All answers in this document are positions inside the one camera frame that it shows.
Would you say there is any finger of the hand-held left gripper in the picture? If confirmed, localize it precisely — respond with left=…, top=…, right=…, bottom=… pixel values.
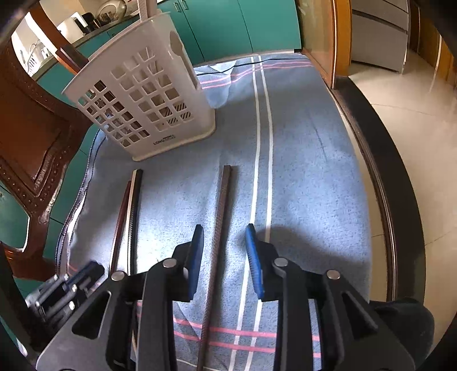
left=27, top=260, right=105, bottom=304
left=41, top=276, right=107, bottom=322

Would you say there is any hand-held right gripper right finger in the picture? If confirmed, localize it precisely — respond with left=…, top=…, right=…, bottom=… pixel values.
left=244, top=223, right=416, bottom=371

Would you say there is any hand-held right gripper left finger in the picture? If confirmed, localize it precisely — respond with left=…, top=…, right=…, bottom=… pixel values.
left=36, top=225, right=206, bottom=371

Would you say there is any black square chopstick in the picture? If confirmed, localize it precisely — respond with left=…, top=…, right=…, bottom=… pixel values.
left=128, top=169, right=145, bottom=277

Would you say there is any white plastic utensil holder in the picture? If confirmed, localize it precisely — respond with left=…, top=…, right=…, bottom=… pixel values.
left=61, top=11, right=217, bottom=162

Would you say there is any blue striped cloth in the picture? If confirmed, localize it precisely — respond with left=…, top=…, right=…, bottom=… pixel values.
left=55, top=52, right=372, bottom=371

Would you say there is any carved wooden chair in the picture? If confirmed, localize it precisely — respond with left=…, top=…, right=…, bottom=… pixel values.
left=0, top=39, right=94, bottom=283

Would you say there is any dark wooden table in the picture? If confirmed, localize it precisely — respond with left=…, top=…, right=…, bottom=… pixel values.
left=321, top=71, right=430, bottom=308

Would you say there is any white dish rack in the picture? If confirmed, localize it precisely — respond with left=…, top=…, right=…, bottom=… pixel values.
left=21, top=40, right=51, bottom=78

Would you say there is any wooden glass display cabinet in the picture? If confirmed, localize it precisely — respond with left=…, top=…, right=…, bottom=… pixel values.
left=296, top=0, right=355, bottom=90

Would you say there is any white kitchen appliance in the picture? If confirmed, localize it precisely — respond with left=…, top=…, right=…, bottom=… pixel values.
left=58, top=12, right=91, bottom=37

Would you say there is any round metal plate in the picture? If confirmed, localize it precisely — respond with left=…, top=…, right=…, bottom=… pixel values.
left=96, top=0, right=128, bottom=26

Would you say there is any grey refrigerator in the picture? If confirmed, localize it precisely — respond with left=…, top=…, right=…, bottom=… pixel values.
left=351, top=0, right=410, bottom=73

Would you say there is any black cable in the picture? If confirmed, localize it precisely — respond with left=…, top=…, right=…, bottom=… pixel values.
left=194, top=53, right=304, bottom=76

